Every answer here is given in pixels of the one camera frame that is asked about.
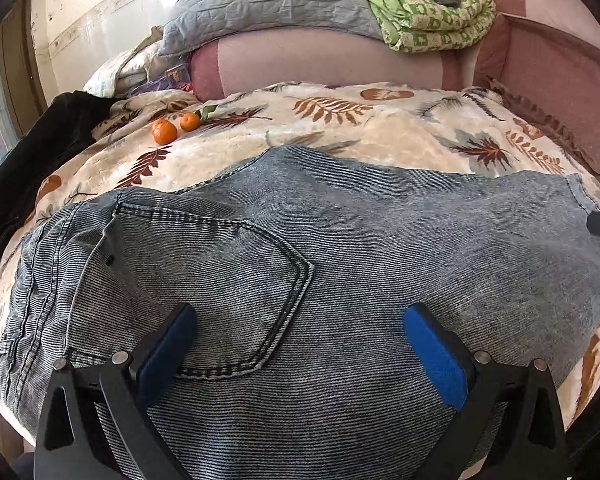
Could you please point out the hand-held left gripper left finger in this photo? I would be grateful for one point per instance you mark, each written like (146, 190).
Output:
(167, 355)

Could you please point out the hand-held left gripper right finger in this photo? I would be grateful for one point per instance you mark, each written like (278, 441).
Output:
(437, 360)

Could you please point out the blue denim pants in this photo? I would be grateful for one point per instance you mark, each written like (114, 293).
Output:
(360, 240)

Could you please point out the pink sofa backrest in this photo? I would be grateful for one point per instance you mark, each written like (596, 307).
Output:
(555, 60)

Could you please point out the orange tangerine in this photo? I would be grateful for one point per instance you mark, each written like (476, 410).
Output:
(164, 131)
(190, 121)

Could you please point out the leaf print blanket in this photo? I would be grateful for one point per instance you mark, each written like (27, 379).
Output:
(380, 125)

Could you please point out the black garment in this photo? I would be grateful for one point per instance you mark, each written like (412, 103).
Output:
(35, 135)

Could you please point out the green patterned quilt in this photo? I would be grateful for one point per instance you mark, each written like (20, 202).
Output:
(430, 15)

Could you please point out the purple printed packet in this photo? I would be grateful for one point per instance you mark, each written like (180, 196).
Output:
(177, 75)

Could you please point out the white bedding pile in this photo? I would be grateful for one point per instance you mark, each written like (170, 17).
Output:
(125, 67)

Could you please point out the pink bolster cushion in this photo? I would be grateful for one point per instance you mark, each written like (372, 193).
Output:
(330, 62)

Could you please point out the wooden framed window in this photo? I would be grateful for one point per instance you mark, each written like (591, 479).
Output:
(5, 75)

